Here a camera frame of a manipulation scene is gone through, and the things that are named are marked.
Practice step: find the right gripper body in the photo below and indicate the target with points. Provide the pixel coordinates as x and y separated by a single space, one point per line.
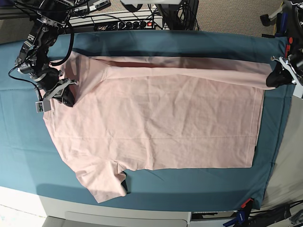
54 87

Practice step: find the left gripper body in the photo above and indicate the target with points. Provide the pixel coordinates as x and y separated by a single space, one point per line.
283 73

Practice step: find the pink T-shirt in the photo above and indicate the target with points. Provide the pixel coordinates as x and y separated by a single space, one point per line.
134 113

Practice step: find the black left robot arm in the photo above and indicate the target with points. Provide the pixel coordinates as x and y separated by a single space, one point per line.
289 23

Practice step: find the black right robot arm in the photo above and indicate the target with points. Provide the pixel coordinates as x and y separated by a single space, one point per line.
52 17

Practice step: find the red clamp upper right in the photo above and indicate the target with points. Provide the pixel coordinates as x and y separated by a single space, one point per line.
288 46

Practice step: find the teal table cloth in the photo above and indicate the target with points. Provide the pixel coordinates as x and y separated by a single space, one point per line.
29 161

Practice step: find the red black clamp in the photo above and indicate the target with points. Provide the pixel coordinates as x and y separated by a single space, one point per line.
247 202

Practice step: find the blue spring clamp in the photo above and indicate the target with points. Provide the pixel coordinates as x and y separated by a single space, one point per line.
241 217

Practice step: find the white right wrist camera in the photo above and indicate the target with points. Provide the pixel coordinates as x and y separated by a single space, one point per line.
43 106

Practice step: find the white power strip red switch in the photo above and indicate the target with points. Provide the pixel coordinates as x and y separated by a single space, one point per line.
111 23

